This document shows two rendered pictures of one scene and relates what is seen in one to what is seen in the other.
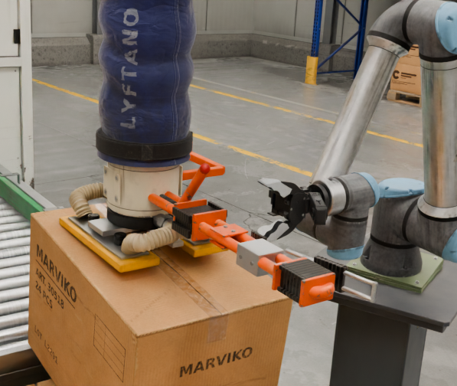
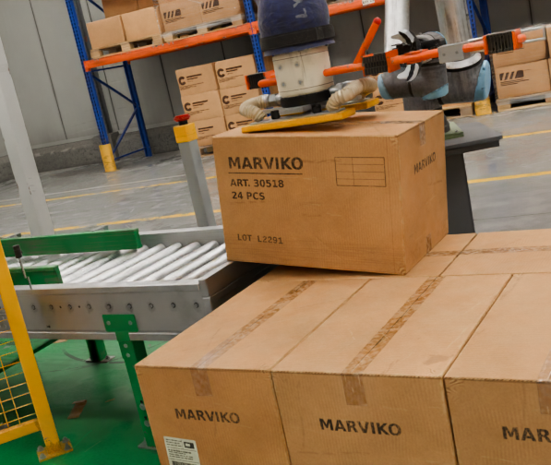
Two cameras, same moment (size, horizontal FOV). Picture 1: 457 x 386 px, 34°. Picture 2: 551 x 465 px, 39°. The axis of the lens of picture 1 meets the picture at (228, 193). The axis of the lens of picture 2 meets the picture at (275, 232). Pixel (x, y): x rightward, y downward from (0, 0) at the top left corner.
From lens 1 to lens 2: 1.45 m
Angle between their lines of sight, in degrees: 22
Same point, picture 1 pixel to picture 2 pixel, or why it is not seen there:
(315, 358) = not seen: hidden behind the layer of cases
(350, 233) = (441, 73)
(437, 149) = (454, 13)
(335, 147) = (397, 27)
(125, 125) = (299, 16)
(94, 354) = (340, 193)
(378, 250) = not seen: hidden behind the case
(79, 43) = not seen: outside the picture
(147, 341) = (401, 140)
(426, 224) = (457, 77)
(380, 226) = (415, 101)
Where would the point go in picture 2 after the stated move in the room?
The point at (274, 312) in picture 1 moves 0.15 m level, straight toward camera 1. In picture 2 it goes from (438, 123) to (467, 123)
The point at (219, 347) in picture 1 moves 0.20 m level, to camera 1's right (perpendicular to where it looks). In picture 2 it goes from (425, 149) to (478, 134)
